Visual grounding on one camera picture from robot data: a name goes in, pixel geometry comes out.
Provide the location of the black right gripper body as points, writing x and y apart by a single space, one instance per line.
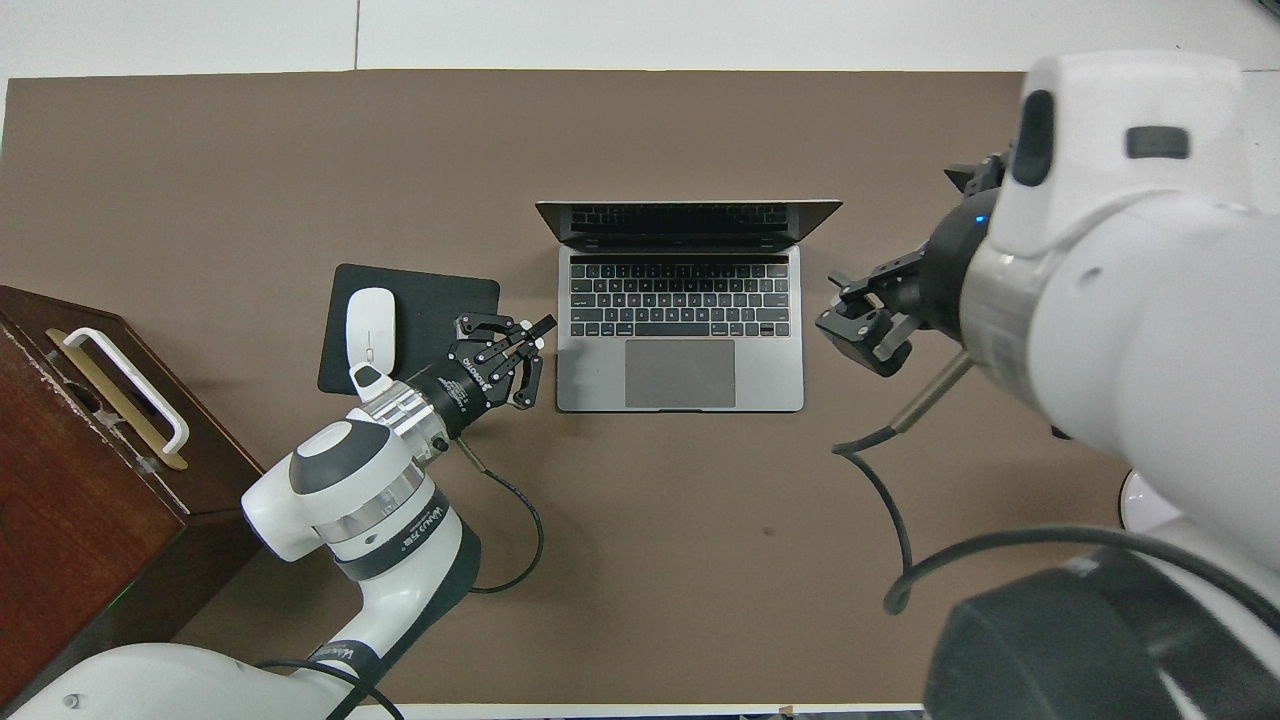
945 280

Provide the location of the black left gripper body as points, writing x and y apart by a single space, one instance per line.
470 385

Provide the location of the silver laptop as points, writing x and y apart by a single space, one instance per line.
700 375

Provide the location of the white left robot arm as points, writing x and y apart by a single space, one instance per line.
380 530

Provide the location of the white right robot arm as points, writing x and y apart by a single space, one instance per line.
1150 300

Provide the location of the black mouse pad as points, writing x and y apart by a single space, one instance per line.
440 310

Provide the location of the white computer mouse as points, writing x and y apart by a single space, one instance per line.
370 325

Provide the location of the brown table mat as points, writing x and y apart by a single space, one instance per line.
700 560

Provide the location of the white desk lamp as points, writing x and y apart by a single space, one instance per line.
1140 505

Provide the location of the dark wooden box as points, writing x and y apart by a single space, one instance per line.
70 520

